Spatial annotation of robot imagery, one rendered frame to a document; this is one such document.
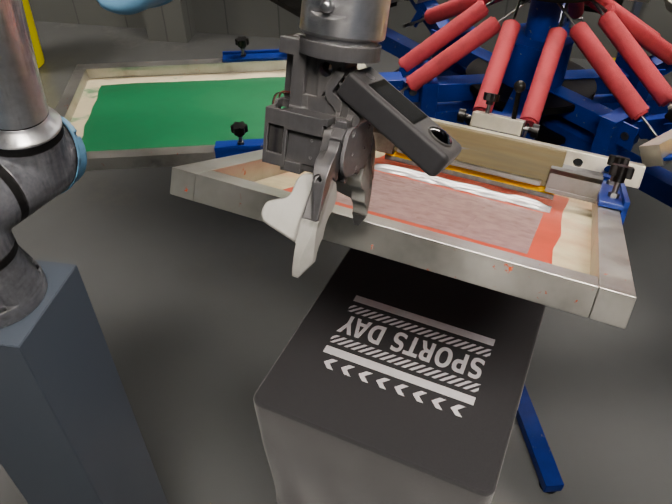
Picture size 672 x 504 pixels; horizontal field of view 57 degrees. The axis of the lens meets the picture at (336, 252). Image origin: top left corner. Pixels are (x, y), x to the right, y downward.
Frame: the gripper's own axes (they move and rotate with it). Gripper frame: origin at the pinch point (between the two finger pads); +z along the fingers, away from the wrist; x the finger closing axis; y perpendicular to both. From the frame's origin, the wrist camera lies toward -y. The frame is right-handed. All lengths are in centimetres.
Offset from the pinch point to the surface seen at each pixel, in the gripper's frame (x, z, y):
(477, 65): -156, 1, 18
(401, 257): -12.4, 4.6, -3.7
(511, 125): -100, 6, -3
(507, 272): -12.7, 2.8, -15.8
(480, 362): -52, 41, -13
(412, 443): -31, 47, -7
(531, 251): -32.1, 7.7, -17.1
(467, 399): -43, 43, -13
